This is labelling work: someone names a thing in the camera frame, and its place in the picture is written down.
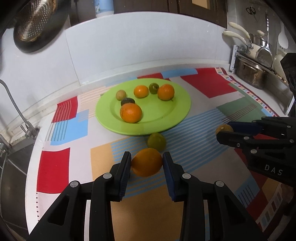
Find small tan fruit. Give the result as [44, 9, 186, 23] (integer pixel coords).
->
[115, 90, 127, 101]

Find colourful patterned table cloth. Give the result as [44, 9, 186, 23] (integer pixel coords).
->
[36, 68, 284, 240]

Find steel kitchen sink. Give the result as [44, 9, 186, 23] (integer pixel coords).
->
[1, 138, 35, 239]

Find green lime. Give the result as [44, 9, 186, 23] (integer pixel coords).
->
[149, 83, 159, 94]
[147, 133, 167, 152]

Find chrome kitchen faucet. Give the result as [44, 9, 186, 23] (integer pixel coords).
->
[0, 135, 11, 155]

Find white ceramic jug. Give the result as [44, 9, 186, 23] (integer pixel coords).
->
[273, 52, 287, 81]

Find dark wooden window frame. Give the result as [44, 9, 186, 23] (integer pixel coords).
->
[69, 1, 227, 27]

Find brass colander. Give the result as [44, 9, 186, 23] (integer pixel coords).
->
[14, 0, 57, 42]

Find green plate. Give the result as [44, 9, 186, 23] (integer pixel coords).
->
[95, 78, 191, 136]

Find steel cooking pot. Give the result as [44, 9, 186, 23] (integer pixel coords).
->
[235, 57, 269, 89]

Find upper cream pan handle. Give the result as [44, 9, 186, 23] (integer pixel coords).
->
[229, 22, 250, 40]

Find large orange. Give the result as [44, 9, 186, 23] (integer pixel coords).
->
[120, 103, 142, 123]
[157, 84, 175, 101]

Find steel spatula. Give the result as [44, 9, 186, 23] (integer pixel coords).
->
[256, 13, 273, 68]

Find cream pan handle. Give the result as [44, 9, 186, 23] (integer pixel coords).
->
[223, 31, 247, 45]
[229, 22, 250, 40]

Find slim gooseneck water tap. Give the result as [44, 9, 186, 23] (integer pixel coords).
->
[0, 80, 39, 139]

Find small orange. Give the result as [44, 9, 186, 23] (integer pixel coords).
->
[132, 148, 163, 177]
[133, 85, 149, 98]

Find white blue pump bottle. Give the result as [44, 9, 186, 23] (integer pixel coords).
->
[94, 0, 114, 18]

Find lower cream pan handle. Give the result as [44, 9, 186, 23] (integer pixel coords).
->
[223, 31, 247, 45]

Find black scissors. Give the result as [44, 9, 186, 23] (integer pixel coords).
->
[246, 6, 257, 22]

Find dark plum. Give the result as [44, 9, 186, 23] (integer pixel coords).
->
[120, 97, 135, 106]

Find white rice paddle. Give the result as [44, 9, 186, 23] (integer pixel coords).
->
[278, 22, 288, 49]

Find black frying pan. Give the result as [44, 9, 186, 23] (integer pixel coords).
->
[14, 0, 71, 53]

